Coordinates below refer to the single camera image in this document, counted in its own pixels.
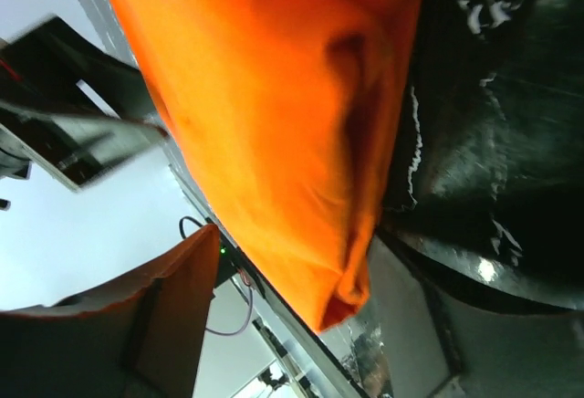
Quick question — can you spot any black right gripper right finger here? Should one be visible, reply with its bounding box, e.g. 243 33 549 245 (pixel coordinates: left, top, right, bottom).
368 237 583 397

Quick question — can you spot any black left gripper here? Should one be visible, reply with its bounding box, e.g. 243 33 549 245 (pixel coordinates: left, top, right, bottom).
1 16 167 191

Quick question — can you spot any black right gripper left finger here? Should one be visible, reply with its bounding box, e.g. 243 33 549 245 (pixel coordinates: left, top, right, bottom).
1 225 220 397

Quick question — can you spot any orange t shirt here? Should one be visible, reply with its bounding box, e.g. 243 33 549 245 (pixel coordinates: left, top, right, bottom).
110 0 421 331

